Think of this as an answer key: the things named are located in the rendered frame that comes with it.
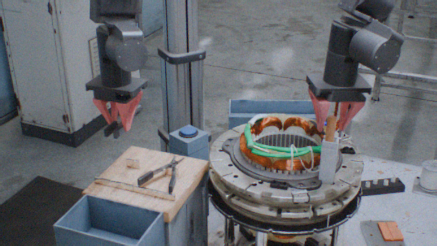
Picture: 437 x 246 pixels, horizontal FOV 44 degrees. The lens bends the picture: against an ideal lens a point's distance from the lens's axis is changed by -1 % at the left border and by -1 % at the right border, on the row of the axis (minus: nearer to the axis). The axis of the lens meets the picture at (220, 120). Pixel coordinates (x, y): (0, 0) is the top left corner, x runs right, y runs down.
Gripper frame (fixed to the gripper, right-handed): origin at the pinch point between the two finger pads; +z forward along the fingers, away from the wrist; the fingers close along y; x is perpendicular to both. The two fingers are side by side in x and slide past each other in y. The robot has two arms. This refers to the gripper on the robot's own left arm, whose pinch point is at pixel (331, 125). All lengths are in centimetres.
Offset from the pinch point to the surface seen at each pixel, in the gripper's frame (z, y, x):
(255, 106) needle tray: 17.8, -2.7, 44.2
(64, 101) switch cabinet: 99, -74, 218
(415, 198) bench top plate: 42, 43, 31
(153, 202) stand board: 16.5, -32.3, 1.5
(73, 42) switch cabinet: 65, -67, 225
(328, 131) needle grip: 0.7, -0.5, -0.6
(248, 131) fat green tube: 6.6, -12.9, 10.6
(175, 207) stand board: 16.9, -28.4, 0.1
